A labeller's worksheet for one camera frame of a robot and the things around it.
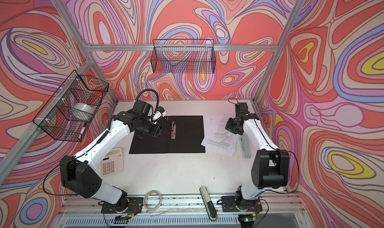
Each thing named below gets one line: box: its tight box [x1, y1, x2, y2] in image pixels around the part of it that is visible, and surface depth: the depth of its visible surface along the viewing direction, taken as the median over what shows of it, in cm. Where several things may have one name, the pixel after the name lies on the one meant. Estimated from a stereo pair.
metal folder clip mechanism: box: [170, 121, 177, 140], surface depth 103 cm
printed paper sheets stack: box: [201, 112, 240, 157], surface depth 100 cm
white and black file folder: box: [129, 115, 206, 154], surface depth 98 cm
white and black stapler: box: [199, 186, 218, 221], surface depth 73 cm
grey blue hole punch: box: [240, 135, 251, 159], surface depth 92 cm
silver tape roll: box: [71, 102, 96, 115], surface depth 75 cm
